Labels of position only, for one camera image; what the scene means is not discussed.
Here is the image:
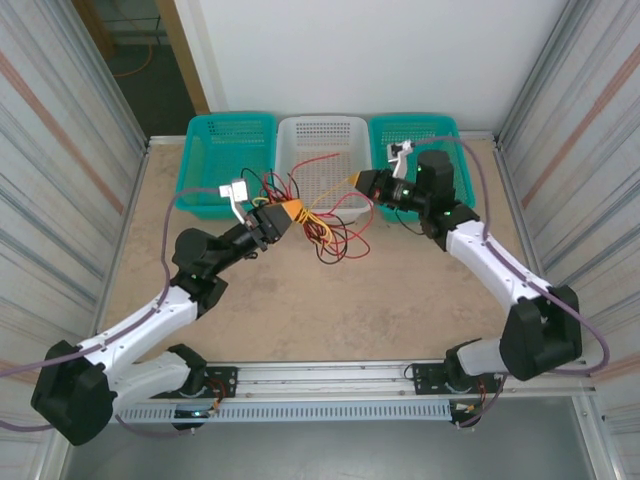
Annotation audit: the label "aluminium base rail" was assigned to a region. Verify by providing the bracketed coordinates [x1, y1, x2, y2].
[114, 360, 597, 400]

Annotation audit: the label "orange floor cable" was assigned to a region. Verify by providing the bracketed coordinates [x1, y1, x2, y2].
[110, 42, 155, 79]

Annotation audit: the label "wooden door frame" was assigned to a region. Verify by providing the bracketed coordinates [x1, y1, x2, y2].
[153, 0, 211, 116]

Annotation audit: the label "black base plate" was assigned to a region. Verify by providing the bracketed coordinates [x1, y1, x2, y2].
[148, 366, 239, 400]
[410, 363, 504, 397]

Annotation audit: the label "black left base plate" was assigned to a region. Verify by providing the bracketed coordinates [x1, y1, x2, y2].
[148, 366, 239, 400]

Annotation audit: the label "grey slotted cable duct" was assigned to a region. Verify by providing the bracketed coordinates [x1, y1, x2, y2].
[113, 399, 454, 424]

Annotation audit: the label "white plastic basket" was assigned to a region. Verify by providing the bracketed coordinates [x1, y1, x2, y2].
[273, 115, 375, 225]

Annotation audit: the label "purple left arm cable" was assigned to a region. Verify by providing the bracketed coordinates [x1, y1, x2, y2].
[0, 185, 224, 439]

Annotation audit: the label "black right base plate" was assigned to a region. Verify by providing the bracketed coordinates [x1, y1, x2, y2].
[410, 363, 504, 397]

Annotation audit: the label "red black base wires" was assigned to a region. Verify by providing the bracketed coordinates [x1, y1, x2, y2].
[207, 377, 237, 417]
[452, 378, 502, 417]

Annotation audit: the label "brown wooden board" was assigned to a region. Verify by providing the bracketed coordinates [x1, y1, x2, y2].
[71, 0, 119, 62]

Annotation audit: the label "teal plastic basket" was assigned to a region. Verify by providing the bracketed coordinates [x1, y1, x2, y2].
[173, 113, 279, 221]
[368, 115, 477, 224]

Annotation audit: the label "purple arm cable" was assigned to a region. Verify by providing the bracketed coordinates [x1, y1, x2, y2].
[410, 134, 612, 430]
[0, 185, 224, 439]

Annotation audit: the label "yellow cable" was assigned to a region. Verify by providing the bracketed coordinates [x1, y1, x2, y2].
[294, 202, 341, 249]
[252, 172, 361, 246]

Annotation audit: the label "red cable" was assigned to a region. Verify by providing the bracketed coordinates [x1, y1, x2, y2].
[285, 152, 342, 201]
[319, 192, 376, 261]
[259, 172, 351, 256]

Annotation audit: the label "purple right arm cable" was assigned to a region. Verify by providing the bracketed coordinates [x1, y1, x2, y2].
[410, 134, 612, 430]

